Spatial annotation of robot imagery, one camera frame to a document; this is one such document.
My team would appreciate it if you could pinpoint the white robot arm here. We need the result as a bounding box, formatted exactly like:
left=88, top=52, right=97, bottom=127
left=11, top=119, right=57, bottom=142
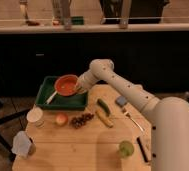
left=76, top=59, right=189, bottom=171

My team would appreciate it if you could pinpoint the bunch of dark grapes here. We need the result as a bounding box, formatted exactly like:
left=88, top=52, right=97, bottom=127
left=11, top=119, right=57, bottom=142
left=70, top=113, right=94, bottom=129

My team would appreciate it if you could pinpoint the green cup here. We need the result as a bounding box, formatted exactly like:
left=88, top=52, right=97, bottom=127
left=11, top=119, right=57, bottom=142
left=118, top=140, right=134, bottom=159

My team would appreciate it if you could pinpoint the green cucumber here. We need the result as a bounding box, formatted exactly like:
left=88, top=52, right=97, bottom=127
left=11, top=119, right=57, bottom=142
left=97, top=98, right=111, bottom=117

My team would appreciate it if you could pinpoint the green plastic tray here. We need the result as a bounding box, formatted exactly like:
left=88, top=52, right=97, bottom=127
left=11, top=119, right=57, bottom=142
left=35, top=76, right=88, bottom=111

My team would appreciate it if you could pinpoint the white dish brush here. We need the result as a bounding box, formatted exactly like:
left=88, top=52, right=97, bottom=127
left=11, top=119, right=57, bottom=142
left=46, top=91, right=57, bottom=104

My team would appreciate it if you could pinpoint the silver fork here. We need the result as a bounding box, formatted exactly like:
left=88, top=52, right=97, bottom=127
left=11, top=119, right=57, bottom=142
left=122, top=108, right=144, bottom=132

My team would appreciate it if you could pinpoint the red bowl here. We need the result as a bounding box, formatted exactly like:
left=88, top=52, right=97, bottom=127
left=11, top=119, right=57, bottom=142
left=54, top=74, right=78, bottom=96

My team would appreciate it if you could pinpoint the red apple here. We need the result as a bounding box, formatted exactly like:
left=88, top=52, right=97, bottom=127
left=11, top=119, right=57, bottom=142
left=55, top=113, right=68, bottom=126

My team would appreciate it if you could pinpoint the blue sponge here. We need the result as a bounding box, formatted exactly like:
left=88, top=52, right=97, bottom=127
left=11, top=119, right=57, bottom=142
left=115, top=96, right=127, bottom=107

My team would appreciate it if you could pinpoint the yellow banana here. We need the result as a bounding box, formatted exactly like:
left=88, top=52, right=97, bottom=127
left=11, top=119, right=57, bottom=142
left=95, top=110, right=113, bottom=128

